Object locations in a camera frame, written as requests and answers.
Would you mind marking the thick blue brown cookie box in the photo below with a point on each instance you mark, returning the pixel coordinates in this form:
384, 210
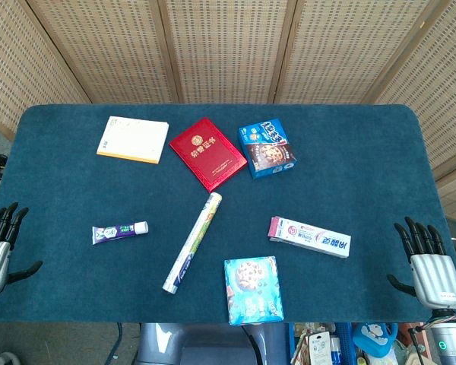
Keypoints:
268, 150

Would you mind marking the woven wooden folding screen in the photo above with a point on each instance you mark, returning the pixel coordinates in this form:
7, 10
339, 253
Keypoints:
228, 49

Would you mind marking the grey robot torso base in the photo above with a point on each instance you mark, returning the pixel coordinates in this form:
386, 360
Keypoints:
197, 346

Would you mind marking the teal table mat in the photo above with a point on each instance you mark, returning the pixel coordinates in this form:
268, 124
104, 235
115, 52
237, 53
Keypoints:
365, 171

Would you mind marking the flat light blue cookie box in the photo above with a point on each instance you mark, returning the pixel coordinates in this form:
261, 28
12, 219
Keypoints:
252, 289

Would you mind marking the blue cartoon toy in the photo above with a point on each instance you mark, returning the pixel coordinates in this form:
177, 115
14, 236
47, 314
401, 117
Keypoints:
374, 338

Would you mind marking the purple toothpaste tube white cap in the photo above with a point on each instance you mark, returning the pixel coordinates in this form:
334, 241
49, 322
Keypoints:
114, 232

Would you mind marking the white pink toothpaste box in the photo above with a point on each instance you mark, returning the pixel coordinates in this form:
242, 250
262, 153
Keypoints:
311, 237

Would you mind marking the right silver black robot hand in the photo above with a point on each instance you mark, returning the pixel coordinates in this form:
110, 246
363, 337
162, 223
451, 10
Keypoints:
435, 277

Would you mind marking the cream notepad yellow edge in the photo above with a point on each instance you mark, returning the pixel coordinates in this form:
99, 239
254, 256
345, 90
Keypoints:
133, 138

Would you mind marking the cling film roll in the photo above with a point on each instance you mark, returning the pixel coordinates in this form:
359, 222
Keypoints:
194, 243

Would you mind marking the white hang tag package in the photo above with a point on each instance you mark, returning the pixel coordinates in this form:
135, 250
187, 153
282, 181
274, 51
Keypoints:
319, 348

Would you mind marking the red certificate book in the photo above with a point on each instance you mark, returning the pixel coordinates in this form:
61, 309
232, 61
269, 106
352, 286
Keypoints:
209, 154

